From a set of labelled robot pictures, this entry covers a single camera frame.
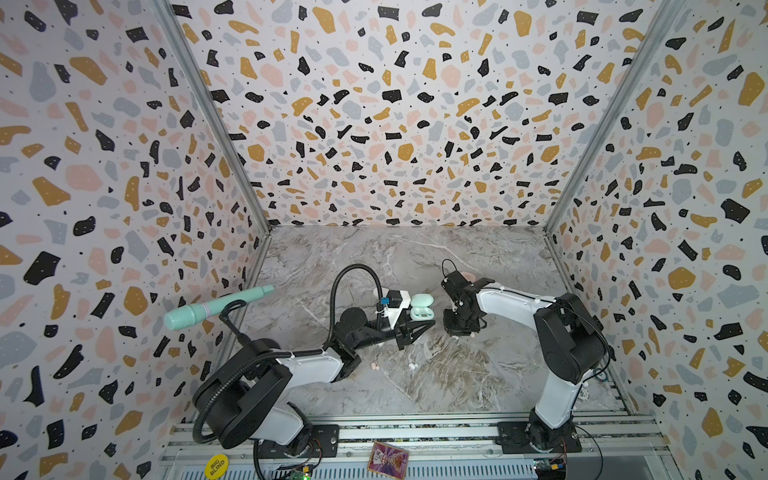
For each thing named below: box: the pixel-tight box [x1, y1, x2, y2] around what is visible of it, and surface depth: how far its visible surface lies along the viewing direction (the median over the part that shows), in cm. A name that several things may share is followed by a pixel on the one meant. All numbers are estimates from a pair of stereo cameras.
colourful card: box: [368, 441, 409, 480], surface depth 71 cm
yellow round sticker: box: [205, 453, 229, 480], surface depth 71 cm
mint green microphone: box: [164, 285, 275, 331], surface depth 61 cm
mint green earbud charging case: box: [410, 293, 435, 321], surface depth 73 cm
